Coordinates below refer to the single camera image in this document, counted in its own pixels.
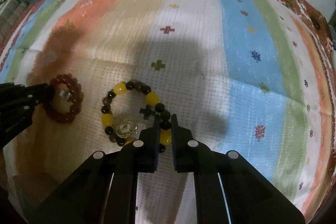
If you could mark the small black object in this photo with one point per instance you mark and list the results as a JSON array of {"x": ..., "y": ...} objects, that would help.
[{"x": 315, "y": 22}]

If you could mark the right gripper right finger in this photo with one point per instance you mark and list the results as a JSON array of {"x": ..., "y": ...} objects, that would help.
[{"x": 228, "y": 189}]

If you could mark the striped colourful cloth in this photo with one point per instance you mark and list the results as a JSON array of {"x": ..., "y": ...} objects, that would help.
[{"x": 277, "y": 107}]

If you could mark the striped brown cushion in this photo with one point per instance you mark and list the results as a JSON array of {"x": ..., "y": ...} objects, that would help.
[{"x": 10, "y": 15}]

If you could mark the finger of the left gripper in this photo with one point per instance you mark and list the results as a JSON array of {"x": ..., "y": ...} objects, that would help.
[{"x": 21, "y": 97}]

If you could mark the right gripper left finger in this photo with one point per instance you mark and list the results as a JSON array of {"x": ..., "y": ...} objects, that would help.
[{"x": 103, "y": 189}]

